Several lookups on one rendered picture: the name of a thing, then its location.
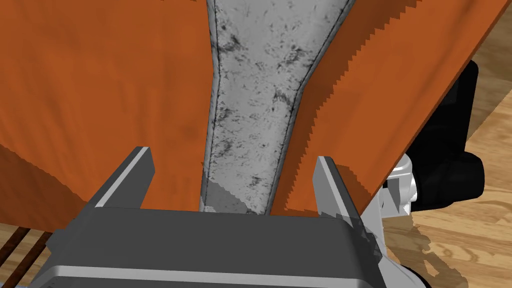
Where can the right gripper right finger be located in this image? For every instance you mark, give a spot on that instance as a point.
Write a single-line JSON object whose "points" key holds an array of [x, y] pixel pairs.
{"points": [[330, 192]]}

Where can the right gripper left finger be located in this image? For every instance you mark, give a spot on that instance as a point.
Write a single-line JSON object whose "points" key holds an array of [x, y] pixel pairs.
{"points": [[124, 184]]}

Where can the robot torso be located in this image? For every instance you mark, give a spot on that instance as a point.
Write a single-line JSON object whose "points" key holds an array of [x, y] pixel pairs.
{"points": [[440, 160]]}

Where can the grey speckled metal utensil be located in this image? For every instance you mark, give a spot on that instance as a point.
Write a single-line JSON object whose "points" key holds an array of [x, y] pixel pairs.
{"points": [[252, 100]]}

